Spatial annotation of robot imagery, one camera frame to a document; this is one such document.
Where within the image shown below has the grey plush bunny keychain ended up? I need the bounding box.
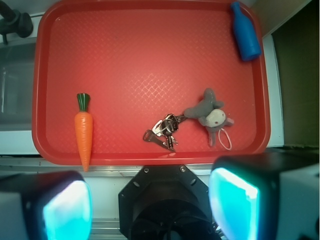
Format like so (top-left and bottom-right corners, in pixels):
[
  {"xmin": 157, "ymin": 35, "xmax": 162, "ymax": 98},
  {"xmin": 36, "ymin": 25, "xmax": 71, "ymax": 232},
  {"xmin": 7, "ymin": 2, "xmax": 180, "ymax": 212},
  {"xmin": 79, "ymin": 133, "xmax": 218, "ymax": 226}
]
[{"xmin": 183, "ymin": 88, "xmax": 235, "ymax": 151}]

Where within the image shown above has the red plastic tray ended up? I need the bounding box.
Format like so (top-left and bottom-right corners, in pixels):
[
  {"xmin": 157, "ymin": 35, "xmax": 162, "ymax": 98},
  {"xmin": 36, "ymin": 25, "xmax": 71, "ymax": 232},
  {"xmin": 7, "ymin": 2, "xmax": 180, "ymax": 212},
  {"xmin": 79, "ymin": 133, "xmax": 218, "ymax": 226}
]
[{"xmin": 32, "ymin": 0, "xmax": 271, "ymax": 166}]

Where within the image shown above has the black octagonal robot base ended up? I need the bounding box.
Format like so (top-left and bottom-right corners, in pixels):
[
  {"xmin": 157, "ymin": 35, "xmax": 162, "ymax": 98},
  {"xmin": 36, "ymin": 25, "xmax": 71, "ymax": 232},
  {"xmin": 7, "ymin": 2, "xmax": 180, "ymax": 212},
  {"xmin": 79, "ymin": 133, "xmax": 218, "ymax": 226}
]
[{"xmin": 118, "ymin": 165, "xmax": 221, "ymax": 240}]

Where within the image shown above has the silver key bunch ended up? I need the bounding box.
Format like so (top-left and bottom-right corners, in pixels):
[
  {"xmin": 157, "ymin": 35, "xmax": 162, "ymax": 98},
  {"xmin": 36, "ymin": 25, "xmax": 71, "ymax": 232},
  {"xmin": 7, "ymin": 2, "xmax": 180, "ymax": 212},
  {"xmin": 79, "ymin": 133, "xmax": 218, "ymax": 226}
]
[{"xmin": 143, "ymin": 113, "xmax": 188, "ymax": 152}]

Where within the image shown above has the steel sink basin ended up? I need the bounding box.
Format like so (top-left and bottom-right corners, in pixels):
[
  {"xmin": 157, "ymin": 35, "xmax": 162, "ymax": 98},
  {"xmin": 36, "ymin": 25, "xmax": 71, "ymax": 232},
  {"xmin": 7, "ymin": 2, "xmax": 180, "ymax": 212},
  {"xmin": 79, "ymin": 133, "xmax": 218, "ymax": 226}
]
[{"xmin": 0, "ymin": 43, "xmax": 36, "ymax": 131}]

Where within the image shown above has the orange toy carrot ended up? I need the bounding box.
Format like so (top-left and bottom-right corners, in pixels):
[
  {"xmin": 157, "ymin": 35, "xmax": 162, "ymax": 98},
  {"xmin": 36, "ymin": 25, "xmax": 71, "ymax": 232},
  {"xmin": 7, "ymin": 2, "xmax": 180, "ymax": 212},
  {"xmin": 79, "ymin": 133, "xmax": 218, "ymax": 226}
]
[{"xmin": 74, "ymin": 92, "xmax": 93, "ymax": 172}]

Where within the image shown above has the blue toy bottle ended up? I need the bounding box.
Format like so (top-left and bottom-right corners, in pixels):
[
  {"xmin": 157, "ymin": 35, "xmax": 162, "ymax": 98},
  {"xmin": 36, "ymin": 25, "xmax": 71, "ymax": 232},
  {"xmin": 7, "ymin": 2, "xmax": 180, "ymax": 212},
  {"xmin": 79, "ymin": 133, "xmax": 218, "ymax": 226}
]
[{"xmin": 230, "ymin": 1, "xmax": 262, "ymax": 62}]

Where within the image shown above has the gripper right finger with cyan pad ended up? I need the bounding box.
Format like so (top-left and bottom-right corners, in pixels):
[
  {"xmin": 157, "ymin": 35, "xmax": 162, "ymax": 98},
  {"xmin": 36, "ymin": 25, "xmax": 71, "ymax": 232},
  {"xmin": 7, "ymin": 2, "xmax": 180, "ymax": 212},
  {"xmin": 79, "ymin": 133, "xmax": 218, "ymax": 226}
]
[{"xmin": 208, "ymin": 151, "xmax": 320, "ymax": 240}]

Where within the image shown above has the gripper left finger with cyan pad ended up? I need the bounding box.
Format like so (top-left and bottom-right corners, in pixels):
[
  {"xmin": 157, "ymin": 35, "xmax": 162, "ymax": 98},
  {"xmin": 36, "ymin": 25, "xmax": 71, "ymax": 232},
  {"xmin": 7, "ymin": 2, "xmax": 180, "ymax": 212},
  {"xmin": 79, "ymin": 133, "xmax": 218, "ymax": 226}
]
[{"xmin": 0, "ymin": 171, "xmax": 93, "ymax": 240}]

